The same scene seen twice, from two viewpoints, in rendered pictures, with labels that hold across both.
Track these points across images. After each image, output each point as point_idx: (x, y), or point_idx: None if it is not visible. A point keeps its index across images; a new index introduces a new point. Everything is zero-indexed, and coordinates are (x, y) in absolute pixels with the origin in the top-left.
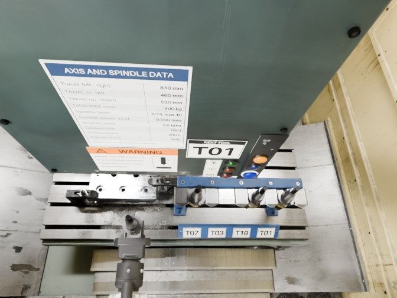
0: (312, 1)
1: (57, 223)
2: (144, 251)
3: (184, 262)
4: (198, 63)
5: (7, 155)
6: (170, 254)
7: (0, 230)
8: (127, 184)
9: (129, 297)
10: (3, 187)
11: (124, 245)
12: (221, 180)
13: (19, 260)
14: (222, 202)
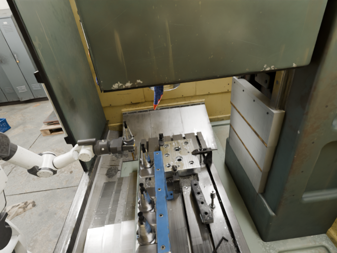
0: None
1: (149, 142)
2: (114, 149)
3: (127, 219)
4: None
5: (189, 126)
6: (133, 210)
7: (151, 136)
8: (170, 156)
9: (87, 141)
10: (172, 130)
11: (118, 139)
12: (160, 175)
13: (138, 148)
14: (170, 231)
